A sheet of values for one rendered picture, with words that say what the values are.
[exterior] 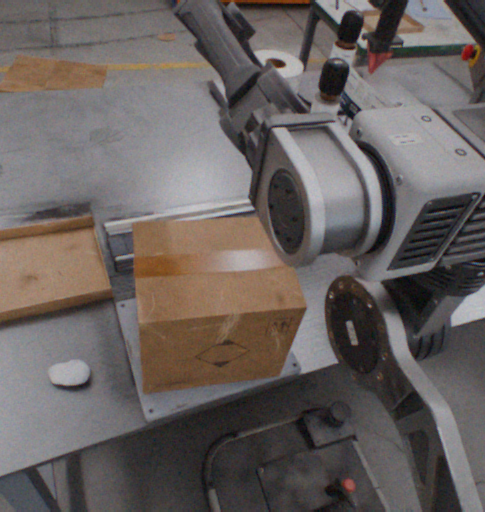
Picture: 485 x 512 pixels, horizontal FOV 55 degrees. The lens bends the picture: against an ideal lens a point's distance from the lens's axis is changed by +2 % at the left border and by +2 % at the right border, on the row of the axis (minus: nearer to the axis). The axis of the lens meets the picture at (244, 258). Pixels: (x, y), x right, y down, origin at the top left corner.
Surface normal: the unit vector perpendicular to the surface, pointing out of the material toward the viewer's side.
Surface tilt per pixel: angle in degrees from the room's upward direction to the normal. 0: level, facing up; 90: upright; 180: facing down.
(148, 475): 0
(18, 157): 0
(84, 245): 0
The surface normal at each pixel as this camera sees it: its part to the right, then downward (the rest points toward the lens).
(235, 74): -0.60, -0.35
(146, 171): 0.13, -0.66
